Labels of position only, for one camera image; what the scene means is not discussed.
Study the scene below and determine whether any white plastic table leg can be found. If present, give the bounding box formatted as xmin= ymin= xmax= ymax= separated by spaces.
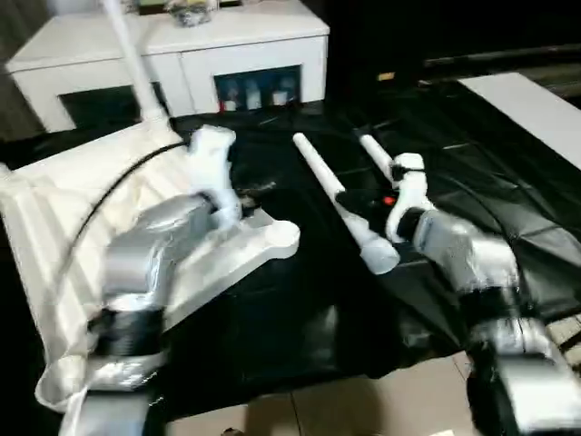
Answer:
xmin=99 ymin=0 xmax=172 ymax=133
xmin=358 ymin=134 xmax=396 ymax=183
xmin=292 ymin=132 xmax=401 ymax=276

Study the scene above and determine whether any white plastic table top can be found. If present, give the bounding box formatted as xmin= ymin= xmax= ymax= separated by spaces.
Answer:
xmin=0 ymin=115 xmax=301 ymax=414

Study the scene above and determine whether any black work mat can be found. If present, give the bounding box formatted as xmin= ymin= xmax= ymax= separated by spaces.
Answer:
xmin=0 ymin=85 xmax=581 ymax=421

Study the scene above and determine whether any white sideboard cabinet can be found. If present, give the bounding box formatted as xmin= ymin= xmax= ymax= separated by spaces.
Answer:
xmin=4 ymin=0 xmax=331 ymax=134

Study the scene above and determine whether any white side table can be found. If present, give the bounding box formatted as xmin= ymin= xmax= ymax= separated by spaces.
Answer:
xmin=456 ymin=71 xmax=581 ymax=173

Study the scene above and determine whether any dark low bench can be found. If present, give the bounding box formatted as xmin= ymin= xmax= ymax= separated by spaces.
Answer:
xmin=421 ymin=45 xmax=581 ymax=99

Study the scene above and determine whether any grey tangled bundle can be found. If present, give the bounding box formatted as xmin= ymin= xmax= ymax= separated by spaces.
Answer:
xmin=165 ymin=0 xmax=214 ymax=26

